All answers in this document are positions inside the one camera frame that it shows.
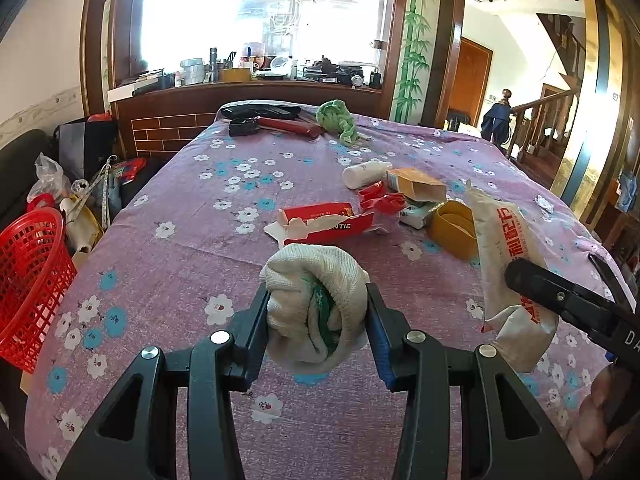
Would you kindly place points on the person's right hand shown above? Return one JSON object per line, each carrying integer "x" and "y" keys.
{"x": 590, "y": 410}

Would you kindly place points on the torn red white carton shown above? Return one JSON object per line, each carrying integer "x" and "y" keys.
{"x": 325, "y": 212}

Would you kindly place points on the red wrapper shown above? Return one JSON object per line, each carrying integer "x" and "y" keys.
{"x": 382, "y": 202}

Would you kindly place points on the clear plastic bag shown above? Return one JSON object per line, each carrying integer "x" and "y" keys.
{"x": 47, "y": 175}

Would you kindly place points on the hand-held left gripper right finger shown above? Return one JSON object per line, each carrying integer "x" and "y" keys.
{"x": 382, "y": 350}

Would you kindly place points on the black fabric bag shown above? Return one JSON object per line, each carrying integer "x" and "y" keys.
{"x": 85, "y": 145}

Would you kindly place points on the orange cardboard box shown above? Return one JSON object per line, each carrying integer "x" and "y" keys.
{"x": 410, "y": 180}

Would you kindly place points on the red printed bag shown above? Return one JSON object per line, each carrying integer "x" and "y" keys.
{"x": 129, "y": 169}

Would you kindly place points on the white plastic bottle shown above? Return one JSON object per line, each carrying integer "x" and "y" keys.
{"x": 365, "y": 175}

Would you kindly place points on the green knotted cloth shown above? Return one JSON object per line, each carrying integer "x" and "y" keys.
{"x": 332, "y": 115}

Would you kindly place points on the large white packaging bag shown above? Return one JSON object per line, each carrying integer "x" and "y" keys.
{"x": 500, "y": 240}

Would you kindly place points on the bamboo painted panel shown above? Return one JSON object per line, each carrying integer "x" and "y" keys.
{"x": 415, "y": 40}

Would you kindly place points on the white flat board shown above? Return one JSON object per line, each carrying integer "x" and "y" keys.
{"x": 130, "y": 92}

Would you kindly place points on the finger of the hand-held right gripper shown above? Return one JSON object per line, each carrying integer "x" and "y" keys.
{"x": 535, "y": 280}

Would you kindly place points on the wooden door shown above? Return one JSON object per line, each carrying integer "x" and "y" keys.
{"x": 467, "y": 80}

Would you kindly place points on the small white sachet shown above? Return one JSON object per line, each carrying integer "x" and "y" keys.
{"x": 545, "y": 203}

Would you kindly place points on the black flat bag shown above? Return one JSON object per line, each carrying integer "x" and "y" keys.
{"x": 260, "y": 110}

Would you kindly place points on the yellow round container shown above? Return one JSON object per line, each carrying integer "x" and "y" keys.
{"x": 445, "y": 240}

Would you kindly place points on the small black case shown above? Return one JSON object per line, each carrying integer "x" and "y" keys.
{"x": 242, "y": 127}

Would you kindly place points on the black bottle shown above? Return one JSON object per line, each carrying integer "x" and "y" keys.
{"x": 376, "y": 77}

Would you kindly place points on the red plastic basket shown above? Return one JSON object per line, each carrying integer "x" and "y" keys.
{"x": 35, "y": 260}

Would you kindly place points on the dark blue jacket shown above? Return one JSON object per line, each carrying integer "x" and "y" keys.
{"x": 495, "y": 120}

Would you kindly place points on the yellow box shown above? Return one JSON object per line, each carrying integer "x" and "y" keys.
{"x": 235, "y": 75}

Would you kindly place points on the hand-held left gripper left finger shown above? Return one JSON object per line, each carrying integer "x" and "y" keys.
{"x": 252, "y": 330}

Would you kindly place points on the wooden stair railing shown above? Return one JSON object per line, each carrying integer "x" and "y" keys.
{"x": 542, "y": 125}

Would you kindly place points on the white cloth bundle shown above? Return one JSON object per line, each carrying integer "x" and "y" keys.
{"x": 300, "y": 270}

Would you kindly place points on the white green medicine box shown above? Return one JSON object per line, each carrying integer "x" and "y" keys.
{"x": 415, "y": 217}

